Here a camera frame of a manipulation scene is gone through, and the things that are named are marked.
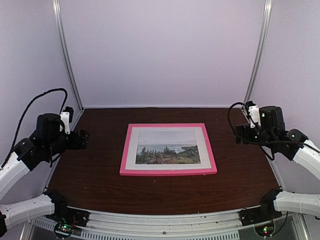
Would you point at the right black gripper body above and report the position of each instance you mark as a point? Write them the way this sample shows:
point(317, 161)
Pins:
point(248, 139)

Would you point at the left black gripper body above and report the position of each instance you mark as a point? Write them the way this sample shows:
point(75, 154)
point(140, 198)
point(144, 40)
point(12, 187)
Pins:
point(74, 144)

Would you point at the pink wooden picture frame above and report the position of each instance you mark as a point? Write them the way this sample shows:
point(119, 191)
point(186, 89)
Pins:
point(125, 150)

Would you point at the white mat board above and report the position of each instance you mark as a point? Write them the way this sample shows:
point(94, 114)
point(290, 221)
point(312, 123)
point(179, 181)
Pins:
point(131, 150)

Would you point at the landscape photo print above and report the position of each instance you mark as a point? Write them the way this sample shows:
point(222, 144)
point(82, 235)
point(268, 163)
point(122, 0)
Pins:
point(167, 146)

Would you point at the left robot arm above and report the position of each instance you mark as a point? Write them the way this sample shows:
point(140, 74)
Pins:
point(52, 137)

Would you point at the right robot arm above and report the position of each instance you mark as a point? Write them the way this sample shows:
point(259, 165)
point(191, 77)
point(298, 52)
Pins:
point(266, 129)

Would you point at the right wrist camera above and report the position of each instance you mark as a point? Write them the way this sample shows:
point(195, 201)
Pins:
point(253, 114)

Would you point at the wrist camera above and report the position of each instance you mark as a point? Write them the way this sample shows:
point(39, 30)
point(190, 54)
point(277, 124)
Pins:
point(253, 114)
point(66, 117)

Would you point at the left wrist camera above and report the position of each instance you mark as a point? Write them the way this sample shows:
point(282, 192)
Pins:
point(66, 117)

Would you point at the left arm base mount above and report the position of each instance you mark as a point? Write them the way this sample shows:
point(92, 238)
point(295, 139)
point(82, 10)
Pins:
point(70, 220)

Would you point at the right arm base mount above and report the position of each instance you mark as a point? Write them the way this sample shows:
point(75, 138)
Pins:
point(263, 217)

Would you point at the front aluminium rail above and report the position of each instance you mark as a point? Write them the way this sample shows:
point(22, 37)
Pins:
point(225, 225)

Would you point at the right aluminium corner post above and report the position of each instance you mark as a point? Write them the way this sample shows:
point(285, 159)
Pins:
point(263, 35)

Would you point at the aluminium corner post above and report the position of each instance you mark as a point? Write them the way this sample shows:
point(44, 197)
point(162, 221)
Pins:
point(263, 35)
point(56, 4)

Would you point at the left aluminium corner post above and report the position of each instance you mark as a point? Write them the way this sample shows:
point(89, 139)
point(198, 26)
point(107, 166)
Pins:
point(56, 4)

